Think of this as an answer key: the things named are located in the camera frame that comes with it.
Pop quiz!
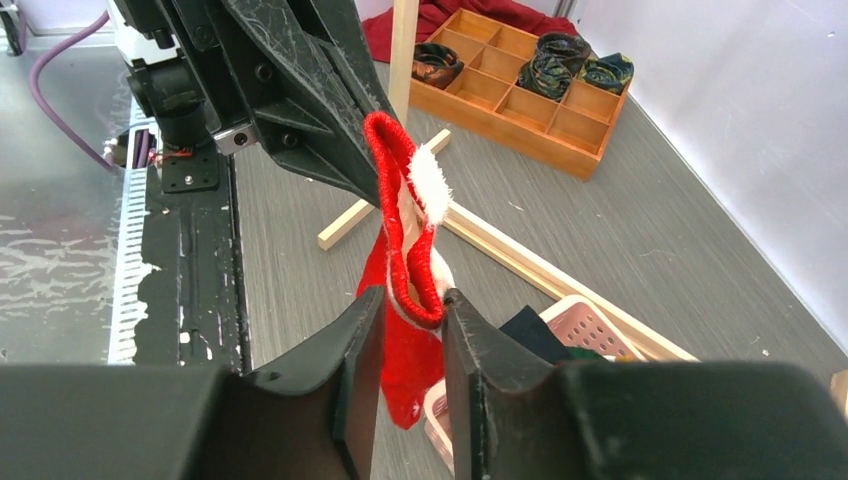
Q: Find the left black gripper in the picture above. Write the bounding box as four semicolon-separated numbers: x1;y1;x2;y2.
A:
112;0;393;204

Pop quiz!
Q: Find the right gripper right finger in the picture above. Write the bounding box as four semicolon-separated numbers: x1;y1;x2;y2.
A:
442;289;570;479

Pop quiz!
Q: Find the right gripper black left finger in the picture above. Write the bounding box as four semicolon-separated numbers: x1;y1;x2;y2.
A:
241;287;385;479

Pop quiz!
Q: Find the red santa sock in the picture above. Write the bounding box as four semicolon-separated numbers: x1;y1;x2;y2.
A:
358;111;456;430

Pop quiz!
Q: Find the pink plastic basket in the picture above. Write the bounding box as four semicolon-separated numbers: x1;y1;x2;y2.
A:
442;289;645;479

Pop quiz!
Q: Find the rolled black orange sock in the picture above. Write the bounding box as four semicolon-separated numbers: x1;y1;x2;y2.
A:
411;42;465;90

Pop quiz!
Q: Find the rolled dark green sock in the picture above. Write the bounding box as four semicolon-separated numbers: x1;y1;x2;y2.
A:
516;54;573;101

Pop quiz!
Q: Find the red cloth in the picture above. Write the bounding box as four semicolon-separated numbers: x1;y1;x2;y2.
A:
360;0;579;64

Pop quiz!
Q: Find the wooden compartment tray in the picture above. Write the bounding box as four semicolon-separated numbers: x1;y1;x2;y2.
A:
409;9;628;180

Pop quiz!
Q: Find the rolled teal sock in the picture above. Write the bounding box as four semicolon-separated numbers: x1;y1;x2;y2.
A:
579;53;635;95

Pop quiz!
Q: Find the wooden drying rack frame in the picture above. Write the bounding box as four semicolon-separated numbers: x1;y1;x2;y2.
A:
316;0;848;419

